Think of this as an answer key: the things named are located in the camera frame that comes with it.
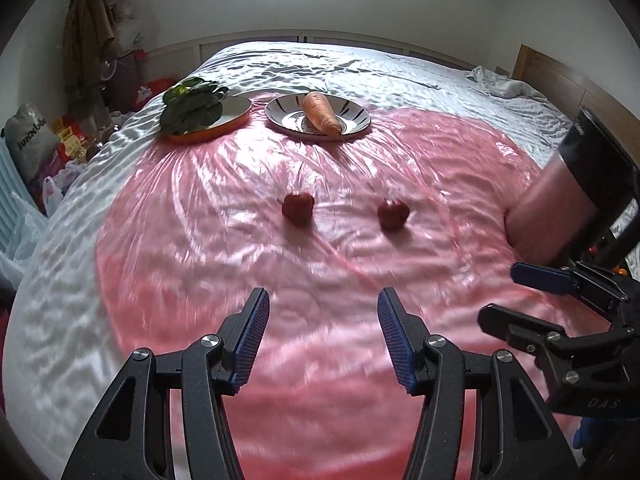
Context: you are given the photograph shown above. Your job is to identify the white plastic bag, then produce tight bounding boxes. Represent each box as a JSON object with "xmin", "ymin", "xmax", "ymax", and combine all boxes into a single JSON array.
[{"xmin": 42, "ymin": 162, "xmax": 86, "ymax": 216}]

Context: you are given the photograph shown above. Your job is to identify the wooden headboard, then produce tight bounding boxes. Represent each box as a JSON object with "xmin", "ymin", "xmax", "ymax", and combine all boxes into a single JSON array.
[{"xmin": 515, "ymin": 44, "xmax": 640, "ymax": 161}]

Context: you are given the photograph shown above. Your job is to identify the grey printed bag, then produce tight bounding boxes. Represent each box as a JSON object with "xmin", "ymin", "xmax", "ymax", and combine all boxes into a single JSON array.
[{"xmin": 2, "ymin": 104, "xmax": 60, "ymax": 183}]

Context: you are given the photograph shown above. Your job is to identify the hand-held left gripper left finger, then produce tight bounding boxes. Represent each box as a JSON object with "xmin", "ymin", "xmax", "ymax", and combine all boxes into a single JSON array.
[{"xmin": 60, "ymin": 287, "xmax": 271, "ymax": 480}]

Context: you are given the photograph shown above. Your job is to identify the clear plastic bag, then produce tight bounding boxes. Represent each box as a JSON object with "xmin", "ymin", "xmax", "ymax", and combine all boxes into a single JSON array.
[{"xmin": 0, "ymin": 192, "xmax": 51, "ymax": 281}]

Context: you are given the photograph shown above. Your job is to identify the black and pink kettle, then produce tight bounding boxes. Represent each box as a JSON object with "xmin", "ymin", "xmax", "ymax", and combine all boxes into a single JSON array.
[{"xmin": 504, "ymin": 107, "xmax": 640, "ymax": 268}]

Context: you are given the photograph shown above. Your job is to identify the striped white plate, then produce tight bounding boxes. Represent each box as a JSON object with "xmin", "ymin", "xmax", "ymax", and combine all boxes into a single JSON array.
[{"xmin": 265, "ymin": 93, "xmax": 372, "ymax": 137}]

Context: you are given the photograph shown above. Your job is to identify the red and yellow boxes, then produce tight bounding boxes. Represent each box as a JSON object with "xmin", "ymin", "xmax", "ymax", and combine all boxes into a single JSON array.
[{"xmin": 52, "ymin": 116, "xmax": 96, "ymax": 163}]

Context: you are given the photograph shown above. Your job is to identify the green leafy vegetable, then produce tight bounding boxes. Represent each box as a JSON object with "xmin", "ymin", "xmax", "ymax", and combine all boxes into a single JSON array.
[{"xmin": 160, "ymin": 77, "xmax": 230, "ymax": 136}]

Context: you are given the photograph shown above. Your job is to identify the light blue plastic case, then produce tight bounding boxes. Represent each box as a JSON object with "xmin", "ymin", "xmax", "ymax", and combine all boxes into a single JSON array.
[{"xmin": 0, "ymin": 137, "xmax": 31, "ymax": 256}]

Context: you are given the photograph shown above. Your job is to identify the red bag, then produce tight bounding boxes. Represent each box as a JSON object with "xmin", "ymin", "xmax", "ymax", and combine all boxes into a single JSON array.
[{"xmin": 135, "ymin": 77, "xmax": 176, "ymax": 108}]

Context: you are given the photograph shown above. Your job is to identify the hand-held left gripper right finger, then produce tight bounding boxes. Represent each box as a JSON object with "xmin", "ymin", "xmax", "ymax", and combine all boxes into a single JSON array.
[{"xmin": 377, "ymin": 287, "xmax": 581, "ymax": 480}]

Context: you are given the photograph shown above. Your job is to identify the person's right hand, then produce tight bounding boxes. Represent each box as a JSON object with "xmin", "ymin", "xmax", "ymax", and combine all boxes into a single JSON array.
[{"xmin": 574, "ymin": 412, "xmax": 603, "ymax": 450}]

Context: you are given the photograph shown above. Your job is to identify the carrot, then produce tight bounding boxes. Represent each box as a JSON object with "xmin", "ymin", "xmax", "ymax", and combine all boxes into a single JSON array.
[{"xmin": 302, "ymin": 91, "xmax": 346, "ymax": 136}]

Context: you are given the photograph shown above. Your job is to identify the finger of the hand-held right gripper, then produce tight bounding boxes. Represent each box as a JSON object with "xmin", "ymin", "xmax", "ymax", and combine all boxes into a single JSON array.
[
  {"xmin": 510, "ymin": 261, "xmax": 632, "ymax": 317},
  {"xmin": 477, "ymin": 303, "xmax": 621, "ymax": 368}
]

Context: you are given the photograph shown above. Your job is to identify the dark maroon suitcase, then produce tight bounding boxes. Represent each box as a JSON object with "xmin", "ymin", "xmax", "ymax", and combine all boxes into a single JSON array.
[{"xmin": 102, "ymin": 50, "xmax": 146, "ymax": 111}]

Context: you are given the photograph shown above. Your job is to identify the crumpled white cloth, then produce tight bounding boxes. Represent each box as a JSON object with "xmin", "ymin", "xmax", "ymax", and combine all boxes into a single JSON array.
[{"xmin": 465, "ymin": 66, "xmax": 548, "ymax": 100}]

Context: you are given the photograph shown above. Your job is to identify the orange rimmed plate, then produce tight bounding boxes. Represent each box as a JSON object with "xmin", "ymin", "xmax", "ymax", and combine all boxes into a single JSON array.
[{"xmin": 166, "ymin": 96, "xmax": 252, "ymax": 143}]

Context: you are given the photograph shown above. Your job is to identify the pink plastic sheet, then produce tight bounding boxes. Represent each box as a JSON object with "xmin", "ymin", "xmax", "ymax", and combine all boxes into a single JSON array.
[{"xmin": 92, "ymin": 92, "xmax": 601, "ymax": 480}]

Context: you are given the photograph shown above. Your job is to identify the brown hanging coat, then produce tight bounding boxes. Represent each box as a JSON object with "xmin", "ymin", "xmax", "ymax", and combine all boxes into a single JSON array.
[{"xmin": 62, "ymin": 0, "xmax": 121, "ymax": 116}]

